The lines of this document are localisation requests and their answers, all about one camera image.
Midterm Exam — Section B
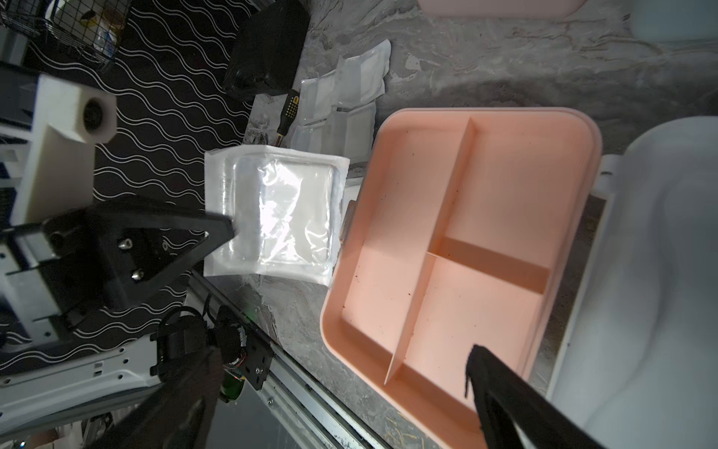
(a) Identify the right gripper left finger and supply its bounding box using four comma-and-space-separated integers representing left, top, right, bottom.
92, 346, 224, 448

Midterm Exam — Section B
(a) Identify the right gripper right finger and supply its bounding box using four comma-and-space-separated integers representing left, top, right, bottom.
465, 345, 601, 448

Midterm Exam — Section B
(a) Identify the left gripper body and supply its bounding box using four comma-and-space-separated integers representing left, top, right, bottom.
1, 213, 102, 354

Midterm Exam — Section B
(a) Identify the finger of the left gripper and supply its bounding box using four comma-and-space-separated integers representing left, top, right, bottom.
86, 196, 235, 312

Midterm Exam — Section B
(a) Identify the white gauze packet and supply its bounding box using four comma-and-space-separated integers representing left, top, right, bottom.
297, 70, 337, 125
289, 121, 331, 155
333, 39, 392, 110
204, 145, 350, 286
323, 102, 377, 164

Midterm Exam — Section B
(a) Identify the white pink first aid box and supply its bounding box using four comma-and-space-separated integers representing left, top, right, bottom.
319, 106, 718, 449

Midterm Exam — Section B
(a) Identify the blue orange first aid box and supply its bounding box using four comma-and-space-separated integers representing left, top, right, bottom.
630, 0, 717, 43

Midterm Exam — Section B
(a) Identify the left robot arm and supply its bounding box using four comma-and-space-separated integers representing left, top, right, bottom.
1, 63, 234, 434

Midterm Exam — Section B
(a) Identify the black yellow screwdriver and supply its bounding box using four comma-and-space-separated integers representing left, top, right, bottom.
274, 90, 300, 147

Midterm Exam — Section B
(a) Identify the black plastic tool case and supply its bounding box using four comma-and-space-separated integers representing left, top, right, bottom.
223, 0, 310, 101

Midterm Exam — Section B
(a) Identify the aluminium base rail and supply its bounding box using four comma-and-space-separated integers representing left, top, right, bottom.
188, 271, 389, 448

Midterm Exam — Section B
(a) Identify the black wire wall basket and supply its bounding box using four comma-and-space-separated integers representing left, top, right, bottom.
1, 0, 132, 71

